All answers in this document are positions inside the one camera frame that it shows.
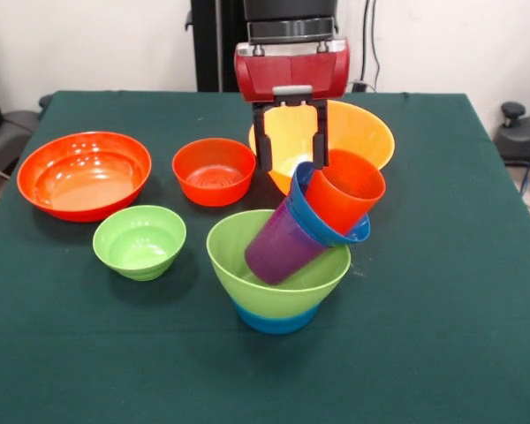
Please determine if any dark green table cloth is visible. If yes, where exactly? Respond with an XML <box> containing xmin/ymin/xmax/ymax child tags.
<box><xmin>0</xmin><ymin>90</ymin><xmax>530</xmax><ymax>424</ymax></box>

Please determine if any black chair base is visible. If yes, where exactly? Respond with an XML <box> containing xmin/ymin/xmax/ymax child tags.
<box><xmin>494</xmin><ymin>101</ymin><xmax>530</xmax><ymax>167</ymax></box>

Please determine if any light blue plastic bowl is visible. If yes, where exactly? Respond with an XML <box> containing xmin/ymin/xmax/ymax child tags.
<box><xmin>233</xmin><ymin>302</ymin><xmax>323</xmax><ymax>336</ymax></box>

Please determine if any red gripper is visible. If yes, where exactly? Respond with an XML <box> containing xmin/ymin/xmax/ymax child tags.
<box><xmin>233</xmin><ymin>37</ymin><xmax>352</xmax><ymax>173</ymax></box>

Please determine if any purple plastic cup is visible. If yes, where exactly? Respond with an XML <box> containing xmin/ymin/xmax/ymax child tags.
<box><xmin>244</xmin><ymin>205</ymin><xmax>335</xmax><ymax>286</ymax></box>

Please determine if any large red plastic bowl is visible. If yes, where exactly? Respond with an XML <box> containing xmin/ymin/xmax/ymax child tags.
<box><xmin>16</xmin><ymin>131</ymin><xmax>153</xmax><ymax>223</ymax></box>

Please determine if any dark blue plastic bowl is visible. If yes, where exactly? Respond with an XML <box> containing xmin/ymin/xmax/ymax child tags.
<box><xmin>284</xmin><ymin>160</ymin><xmax>372</xmax><ymax>248</ymax></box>

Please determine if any red plastic cup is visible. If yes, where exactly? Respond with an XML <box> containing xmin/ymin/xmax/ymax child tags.
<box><xmin>305</xmin><ymin>148</ymin><xmax>387</xmax><ymax>237</ymax></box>

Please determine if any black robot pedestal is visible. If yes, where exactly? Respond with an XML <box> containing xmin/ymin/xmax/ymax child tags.
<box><xmin>185</xmin><ymin>0</ymin><xmax>248</xmax><ymax>93</ymax></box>

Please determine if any large orange plastic bowl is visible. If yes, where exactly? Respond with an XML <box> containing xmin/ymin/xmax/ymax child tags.
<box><xmin>248</xmin><ymin>99</ymin><xmax>397</xmax><ymax>198</ymax></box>

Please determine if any large green plastic bowl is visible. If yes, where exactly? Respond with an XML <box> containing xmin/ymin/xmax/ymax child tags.
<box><xmin>206</xmin><ymin>209</ymin><xmax>352</xmax><ymax>320</ymax></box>

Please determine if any small red plastic bowl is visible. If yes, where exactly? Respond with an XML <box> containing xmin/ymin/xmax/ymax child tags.
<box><xmin>171</xmin><ymin>137</ymin><xmax>257</xmax><ymax>208</ymax></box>

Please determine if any black wall cable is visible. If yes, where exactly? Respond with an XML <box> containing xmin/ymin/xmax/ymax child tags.
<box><xmin>351</xmin><ymin>0</ymin><xmax>382</xmax><ymax>93</ymax></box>

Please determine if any small green plastic bowl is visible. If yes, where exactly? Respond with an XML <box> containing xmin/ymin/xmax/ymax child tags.
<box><xmin>92</xmin><ymin>204</ymin><xmax>187</xmax><ymax>282</ymax></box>

